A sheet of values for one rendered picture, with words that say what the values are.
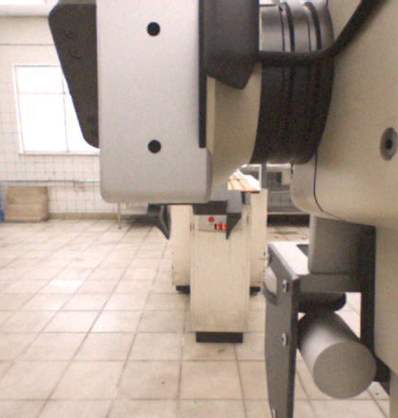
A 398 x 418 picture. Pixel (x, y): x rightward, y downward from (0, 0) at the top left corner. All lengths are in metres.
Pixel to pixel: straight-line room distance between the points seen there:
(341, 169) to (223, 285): 1.91
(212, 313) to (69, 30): 1.98
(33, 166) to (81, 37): 6.04
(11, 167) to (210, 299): 4.85
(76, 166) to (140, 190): 5.83
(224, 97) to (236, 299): 1.95
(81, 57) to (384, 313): 0.24
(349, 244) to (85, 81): 0.22
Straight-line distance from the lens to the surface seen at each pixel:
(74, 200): 6.06
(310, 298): 0.33
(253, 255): 2.73
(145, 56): 0.17
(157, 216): 0.52
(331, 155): 0.18
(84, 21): 0.21
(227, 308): 2.11
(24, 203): 6.13
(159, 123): 0.16
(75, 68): 0.22
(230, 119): 0.17
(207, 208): 0.50
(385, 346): 0.27
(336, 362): 0.28
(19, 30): 6.46
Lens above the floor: 1.14
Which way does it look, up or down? 11 degrees down
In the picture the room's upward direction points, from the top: straight up
